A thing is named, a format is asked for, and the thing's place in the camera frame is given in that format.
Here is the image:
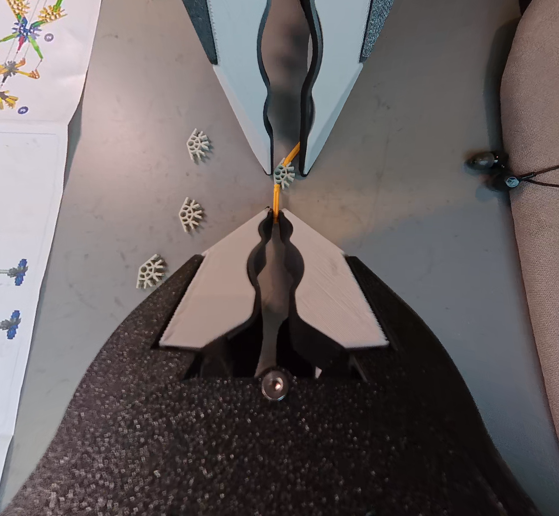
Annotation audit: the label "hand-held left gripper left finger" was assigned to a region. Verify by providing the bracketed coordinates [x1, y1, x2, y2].
[158, 208, 273, 379]

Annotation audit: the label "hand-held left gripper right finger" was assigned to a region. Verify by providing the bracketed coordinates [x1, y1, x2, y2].
[278, 208, 390, 379]

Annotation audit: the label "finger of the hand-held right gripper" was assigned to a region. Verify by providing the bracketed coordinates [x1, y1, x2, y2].
[298, 0, 381, 176]
[200, 0, 276, 177]

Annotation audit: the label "grey snowflake connector piece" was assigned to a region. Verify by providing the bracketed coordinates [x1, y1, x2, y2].
[273, 162, 297, 190]
[135, 254, 167, 291]
[185, 128, 213, 163]
[178, 197, 205, 234]

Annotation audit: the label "white building instruction sheet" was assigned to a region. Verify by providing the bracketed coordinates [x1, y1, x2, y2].
[0, 0, 110, 453]

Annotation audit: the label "black wired earphones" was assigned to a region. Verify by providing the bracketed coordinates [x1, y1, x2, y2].
[464, 150, 559, 193]

